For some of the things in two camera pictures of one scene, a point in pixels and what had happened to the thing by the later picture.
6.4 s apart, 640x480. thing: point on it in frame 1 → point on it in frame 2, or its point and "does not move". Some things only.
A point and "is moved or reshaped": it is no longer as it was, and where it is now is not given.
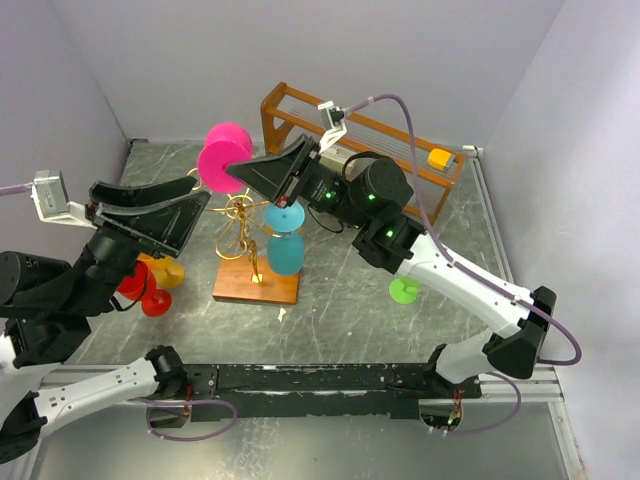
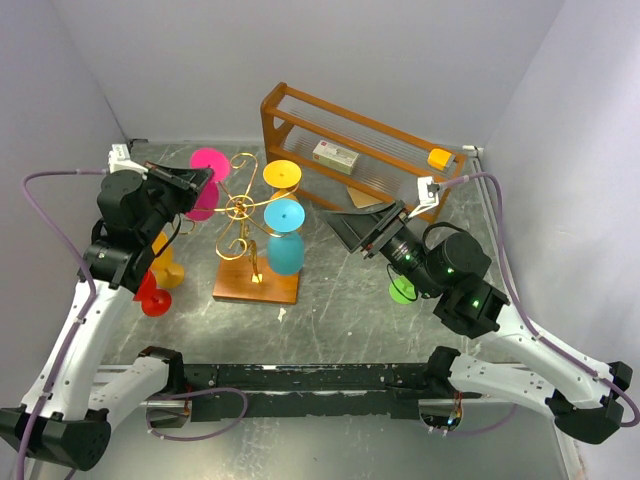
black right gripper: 276,175 → 354,229
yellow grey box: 440,159 does not move
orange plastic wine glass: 168,271 does not move
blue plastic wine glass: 285,248 does not move
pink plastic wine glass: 225,143 is moved or reshaped
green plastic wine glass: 404,289 does not move
